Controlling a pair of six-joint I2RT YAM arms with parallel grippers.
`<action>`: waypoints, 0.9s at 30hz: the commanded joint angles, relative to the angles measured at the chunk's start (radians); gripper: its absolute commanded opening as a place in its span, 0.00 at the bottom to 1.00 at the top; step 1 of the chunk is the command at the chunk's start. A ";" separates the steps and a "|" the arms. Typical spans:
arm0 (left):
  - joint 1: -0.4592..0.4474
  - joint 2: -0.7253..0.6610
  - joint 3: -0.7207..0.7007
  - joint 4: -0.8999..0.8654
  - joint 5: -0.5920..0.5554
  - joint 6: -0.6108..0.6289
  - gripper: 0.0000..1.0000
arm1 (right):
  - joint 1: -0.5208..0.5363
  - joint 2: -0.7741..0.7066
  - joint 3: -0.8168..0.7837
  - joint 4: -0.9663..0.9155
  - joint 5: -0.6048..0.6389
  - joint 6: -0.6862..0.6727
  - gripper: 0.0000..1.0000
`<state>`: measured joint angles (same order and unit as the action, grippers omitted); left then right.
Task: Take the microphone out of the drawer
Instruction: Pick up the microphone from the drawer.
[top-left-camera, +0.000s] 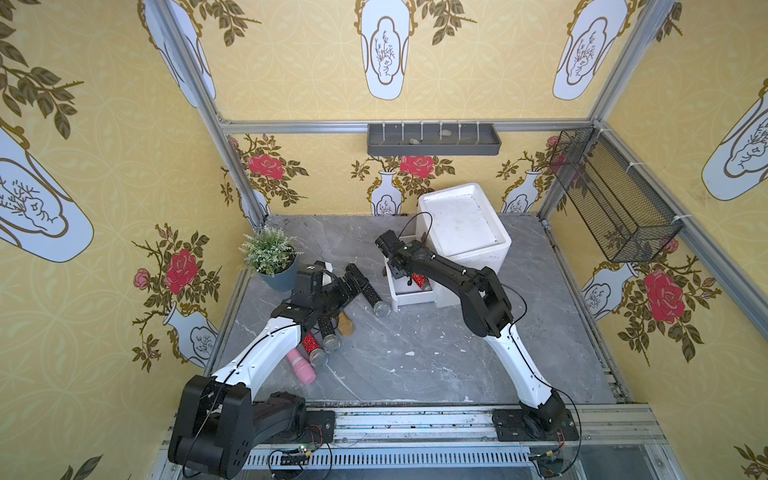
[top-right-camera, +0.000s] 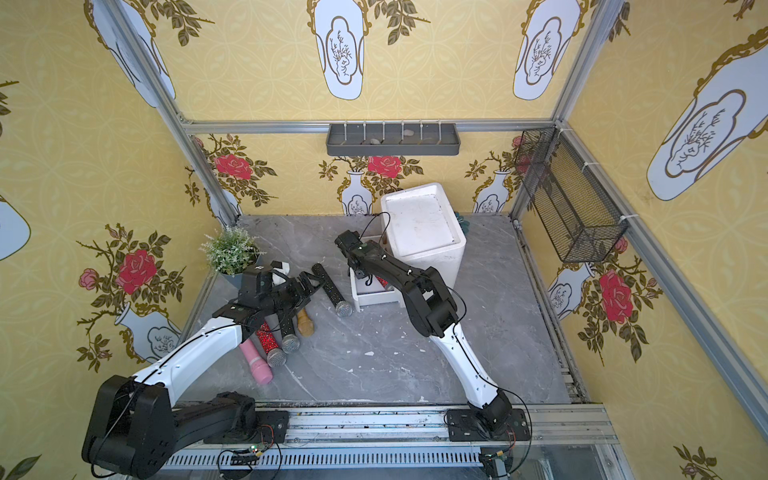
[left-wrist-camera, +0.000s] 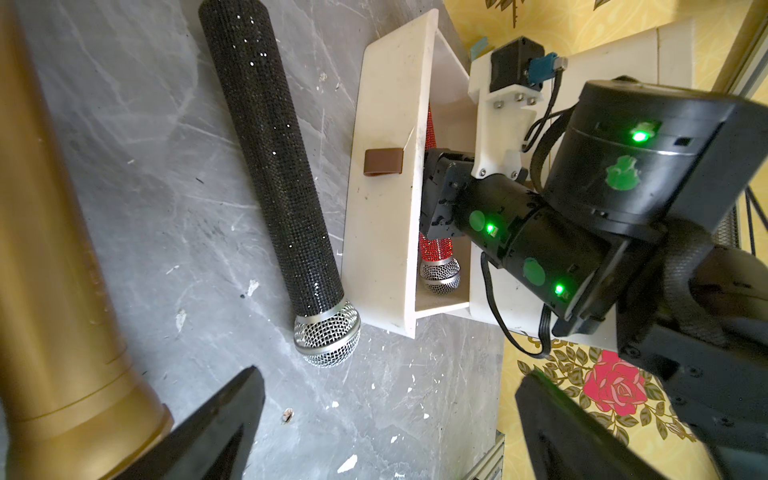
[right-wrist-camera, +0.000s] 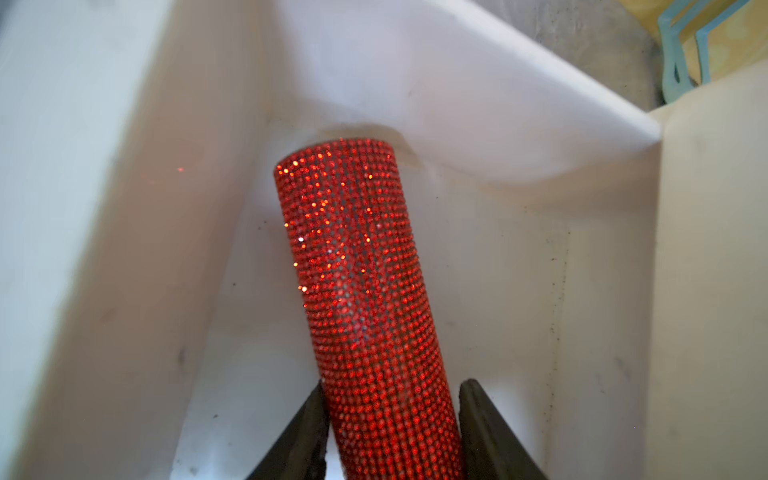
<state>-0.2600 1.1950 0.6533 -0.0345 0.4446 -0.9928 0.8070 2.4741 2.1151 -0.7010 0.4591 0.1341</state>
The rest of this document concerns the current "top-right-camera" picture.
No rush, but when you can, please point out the wooden rolling pin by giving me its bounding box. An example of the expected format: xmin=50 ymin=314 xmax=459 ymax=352
xmin=296 ymin=309 xmax=315 ymax=337

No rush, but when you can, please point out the black microphone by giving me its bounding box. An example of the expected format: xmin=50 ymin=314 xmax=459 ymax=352
xmin=279 ymin=314 xmax=301 ymax=354
xmin=311 ymin=263 xmax=353 ymax=318

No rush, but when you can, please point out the white bottom drawer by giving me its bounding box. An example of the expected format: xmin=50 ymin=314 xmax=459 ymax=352
xmin=349 ymin=269 xmax=405 ymax=312

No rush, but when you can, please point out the red glitter microphone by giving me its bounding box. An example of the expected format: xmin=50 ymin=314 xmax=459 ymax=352
xmin=256 ymin=322 xmax=287 ymax=368

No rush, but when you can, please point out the pink microphone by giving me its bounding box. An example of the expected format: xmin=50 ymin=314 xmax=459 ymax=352
xmin=239 ymin=339 xmax=274 ymax=385

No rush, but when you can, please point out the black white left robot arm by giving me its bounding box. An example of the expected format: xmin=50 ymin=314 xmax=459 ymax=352
xmin=81 ymin=262 xmax=324 ymax=479

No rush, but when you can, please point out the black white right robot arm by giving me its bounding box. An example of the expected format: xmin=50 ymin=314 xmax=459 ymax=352
xmin=335 ymin=230 xmax=513 ymax=439

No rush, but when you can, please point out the white plastic drawer cabinet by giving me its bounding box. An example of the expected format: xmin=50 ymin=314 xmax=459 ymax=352
xmin=381 ymin=183 xmax=466 ymax=287

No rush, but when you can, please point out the green potted plant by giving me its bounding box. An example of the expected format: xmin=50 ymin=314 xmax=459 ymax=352
xmin=200 ymin=227 xmax=263 ymax=289

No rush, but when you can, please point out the green object behind cabinet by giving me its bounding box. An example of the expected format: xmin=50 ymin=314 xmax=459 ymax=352
xmin=454 ymin=212 xmax=470 ymax=236

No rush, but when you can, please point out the grey wall shelf tray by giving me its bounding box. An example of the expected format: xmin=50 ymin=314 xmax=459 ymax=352
xmin=326 ymin=121 xmax=461 ymax=157

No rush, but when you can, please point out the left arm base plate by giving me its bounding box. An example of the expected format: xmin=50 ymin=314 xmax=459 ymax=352
xmin=203 ymin=410 xmax=290 ymax=445

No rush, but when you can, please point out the aluminium front rail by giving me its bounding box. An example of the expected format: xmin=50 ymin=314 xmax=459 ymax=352
xmin=159 ymin=401 xmax=632 ymax=479

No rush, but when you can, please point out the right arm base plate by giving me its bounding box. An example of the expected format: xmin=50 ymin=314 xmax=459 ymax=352
xmin=444 ymin=408 xmax=532 ymax=442

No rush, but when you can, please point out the black wire mesh basket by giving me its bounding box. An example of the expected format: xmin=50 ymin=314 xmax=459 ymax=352
xmin=516 ymin=127 xmax=628 ymax=263

